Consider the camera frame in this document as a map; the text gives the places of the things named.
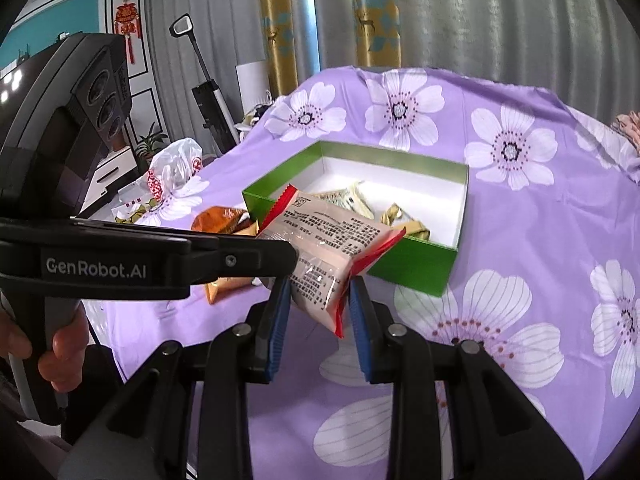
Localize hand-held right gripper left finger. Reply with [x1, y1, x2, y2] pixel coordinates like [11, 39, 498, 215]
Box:
[59, 272, 293, 480]

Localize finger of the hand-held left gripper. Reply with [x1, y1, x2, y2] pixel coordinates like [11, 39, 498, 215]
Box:
[172, 241, 302, 298]
[65, 217, 222, 257]

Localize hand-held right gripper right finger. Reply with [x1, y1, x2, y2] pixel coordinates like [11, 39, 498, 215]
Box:
[348, 276, 585, 480]

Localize white red-edged snack packet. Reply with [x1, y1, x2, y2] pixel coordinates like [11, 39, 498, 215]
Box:
[256, 185, 407, 339]

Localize green cardboard box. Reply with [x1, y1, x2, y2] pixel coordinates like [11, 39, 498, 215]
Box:
[241, 140, 471, 298]

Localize person's left hand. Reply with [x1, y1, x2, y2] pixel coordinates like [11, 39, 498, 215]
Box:
[0, 305, 90, 392]

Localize light orange snack packet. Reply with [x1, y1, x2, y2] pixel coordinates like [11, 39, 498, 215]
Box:
[204, 277, 263, 307]

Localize white cabinet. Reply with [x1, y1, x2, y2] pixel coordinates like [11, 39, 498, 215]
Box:
[80, 152, 141, 216]

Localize white plastic bag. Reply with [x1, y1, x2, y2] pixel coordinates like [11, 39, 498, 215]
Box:
[112, 137, 211, 226]

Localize potted plant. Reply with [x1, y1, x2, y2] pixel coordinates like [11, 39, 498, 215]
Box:
[135, 122, 171, 171]

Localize gold snack packet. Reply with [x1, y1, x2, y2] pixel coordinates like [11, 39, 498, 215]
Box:
[380, 202, 432, 241]

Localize pale yellow snack packet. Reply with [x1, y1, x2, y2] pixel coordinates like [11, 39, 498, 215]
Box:
[310, 182, 376, 221]

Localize upright vacuum cleaner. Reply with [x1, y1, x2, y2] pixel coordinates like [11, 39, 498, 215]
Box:
[170, 14, 241, 153]

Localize black and yellow bag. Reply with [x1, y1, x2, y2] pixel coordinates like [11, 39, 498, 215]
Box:
[239, 102, 275, 136]

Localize purple floral tablecloth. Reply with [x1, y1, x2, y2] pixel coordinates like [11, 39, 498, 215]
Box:
[82, 66, 640, 480]

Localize white board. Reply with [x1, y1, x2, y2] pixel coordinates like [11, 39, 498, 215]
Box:
[235, 60, 273, 116]

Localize pile of folded cloths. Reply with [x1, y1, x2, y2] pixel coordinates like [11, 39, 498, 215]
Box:
[610, 112, 640, 151]

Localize grey curtain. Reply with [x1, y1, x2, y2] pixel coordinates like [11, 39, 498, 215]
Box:
[145, 0, 640, 111]

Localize red knot wall ornament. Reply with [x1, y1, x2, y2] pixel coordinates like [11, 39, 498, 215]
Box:
[114, 0, 143, 65]

